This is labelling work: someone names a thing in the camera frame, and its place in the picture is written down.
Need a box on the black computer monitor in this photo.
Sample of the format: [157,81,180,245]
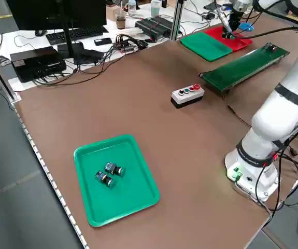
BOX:
[6,0,108,31]

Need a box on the black keyboard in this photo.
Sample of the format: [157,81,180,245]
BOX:
[46,25,110,45]

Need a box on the red plastic tray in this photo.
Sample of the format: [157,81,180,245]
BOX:
[204,25,253,52]

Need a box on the large green plastic tray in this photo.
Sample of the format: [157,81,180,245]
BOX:
[180,33,234,62]

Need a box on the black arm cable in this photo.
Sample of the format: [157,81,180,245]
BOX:
[241,24,298,41]

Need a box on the clear plastic bottle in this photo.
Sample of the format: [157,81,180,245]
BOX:
[150,0,161,17]
[127,0,137,16]

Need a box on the small green plastic tray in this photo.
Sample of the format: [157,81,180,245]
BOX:
[73,134,161,228]

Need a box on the red black conveyor cable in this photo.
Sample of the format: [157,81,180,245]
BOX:
[223,95,253,128]

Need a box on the green belt conveyor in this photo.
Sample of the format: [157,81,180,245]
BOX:
[198,43,290,98]

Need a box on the aluminium frame post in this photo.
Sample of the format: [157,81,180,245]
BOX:
[169,0,185,42]

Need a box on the brown paper cup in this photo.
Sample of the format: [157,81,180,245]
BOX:
[115,13,127,29]

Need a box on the grey push-button control box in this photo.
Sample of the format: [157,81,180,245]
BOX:
[171,83,205,109]

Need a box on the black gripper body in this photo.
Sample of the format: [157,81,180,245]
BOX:
[228,10,244,33]

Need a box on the black finned power supply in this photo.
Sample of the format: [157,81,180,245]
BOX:
[135,15,175,41]

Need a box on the black electronics box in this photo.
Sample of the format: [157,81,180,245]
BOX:
[10,46,67,83]

